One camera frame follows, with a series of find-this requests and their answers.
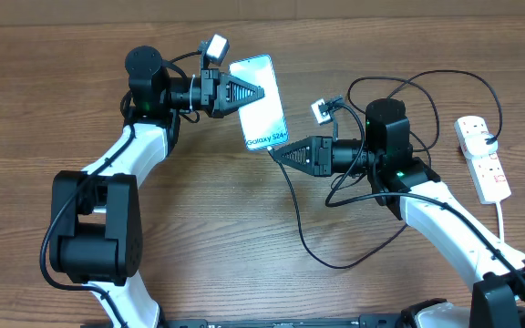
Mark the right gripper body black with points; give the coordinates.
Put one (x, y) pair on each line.
(324, 157)

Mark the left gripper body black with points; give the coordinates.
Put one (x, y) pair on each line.
(209, 85)

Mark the Galaxy smartphone blue screen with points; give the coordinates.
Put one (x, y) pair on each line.
(263, 122)

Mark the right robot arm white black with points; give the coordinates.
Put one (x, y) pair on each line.
(493, 271)

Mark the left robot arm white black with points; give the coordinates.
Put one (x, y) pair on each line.
(94, 241)

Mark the white charger plug adapter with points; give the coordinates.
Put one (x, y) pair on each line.
(478, 145)

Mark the white power strip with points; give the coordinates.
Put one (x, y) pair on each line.
(486, 172)

